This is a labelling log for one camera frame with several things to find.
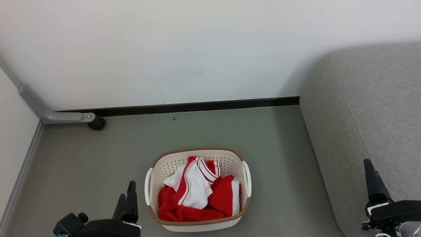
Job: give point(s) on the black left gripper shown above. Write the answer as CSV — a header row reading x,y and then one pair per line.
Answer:
x,y
108,228

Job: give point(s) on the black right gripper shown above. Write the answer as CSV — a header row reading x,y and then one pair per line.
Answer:
x,y
401,210

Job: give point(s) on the red and white sports clothing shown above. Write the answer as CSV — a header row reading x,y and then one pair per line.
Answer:
x,y
194,194

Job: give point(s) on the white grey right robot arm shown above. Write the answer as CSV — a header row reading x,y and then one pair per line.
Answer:
x,y
412,230

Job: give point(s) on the grey fabric sofa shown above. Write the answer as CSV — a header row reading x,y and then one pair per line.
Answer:
x,y
378,115

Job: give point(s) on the white laundry basket brown rim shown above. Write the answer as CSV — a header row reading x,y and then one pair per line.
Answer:
x,y
171,164

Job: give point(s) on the black round caster foot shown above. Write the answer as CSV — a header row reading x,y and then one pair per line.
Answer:
x,y
97,123

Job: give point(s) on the grey skirting strip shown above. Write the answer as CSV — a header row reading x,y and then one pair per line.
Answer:
x,y
23,171

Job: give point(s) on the grey metal furniture leg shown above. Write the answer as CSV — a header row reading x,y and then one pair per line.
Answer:
x,y
49,115

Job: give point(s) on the black baseboard strip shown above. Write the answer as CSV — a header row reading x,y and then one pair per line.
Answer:
x,y
197,106

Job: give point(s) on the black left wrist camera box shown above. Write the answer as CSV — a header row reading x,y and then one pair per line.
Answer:
x,y
69,223

